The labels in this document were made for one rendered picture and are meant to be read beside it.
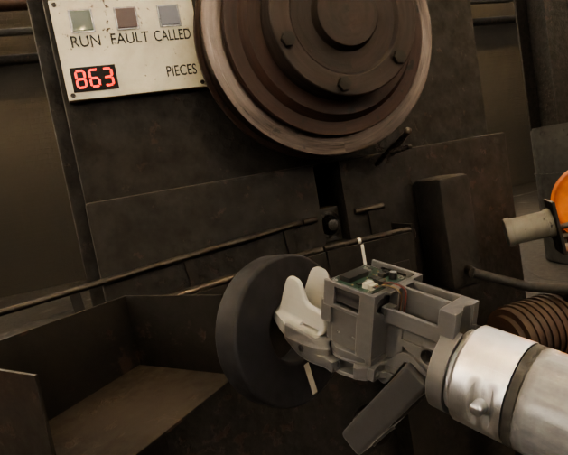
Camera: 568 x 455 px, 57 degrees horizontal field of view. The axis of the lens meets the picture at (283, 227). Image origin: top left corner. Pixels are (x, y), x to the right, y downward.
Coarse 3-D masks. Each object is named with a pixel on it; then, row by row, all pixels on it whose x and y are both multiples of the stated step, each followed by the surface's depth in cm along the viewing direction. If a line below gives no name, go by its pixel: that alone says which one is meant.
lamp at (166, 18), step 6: (162, 6) 99; (168, 6) 100; (174, 6) 100; (162, 12) 99; (168, 12) 100; (174, 12) 100; (162, 18) 99; (168, 18) 100; (174, 18) 100; (162, 24) 99; (168, 24) 100
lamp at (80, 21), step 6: (72, 12) 94; (78, 12) 94; (84, 12) 95; (72, 18) 94; (78, 18) 94; (84, 18) 95; (90, 18) 95; (72, 24) 94; (78, 24) 94; (84, 24) 95; (90, 24) 95; (78, 30) 94; (84, 30) 95; (90, 30) 95
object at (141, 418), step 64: (64, 320) 72; (128, 320) 80; (192, 320) 72; (0, 384) 52; (64, 384) 71; (128, 384) 75; (192, 384) 70; (0, 448) 54; (64, 448) 60; (128, 448) 57
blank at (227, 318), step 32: (288, 256) 53; (256, 288) 50; (224, 320) 49; (256, 320) 50; (224, 352) 49; (256, 352) 49; (288, 352) 56; (256, 384) 49; (288, 384) 52; (320, 384) 55
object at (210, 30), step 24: (216, 0) 90; (216, 24) 90; (216, 48) 90; (216, 72) 90; (240, 96) 92; (408, 96) 104; (240, 120) 98; (264, 120) 94; (384, 120) 102; (288, 144) 95; (312, 144) 97; (336, 144) 99; (360, 144) 100
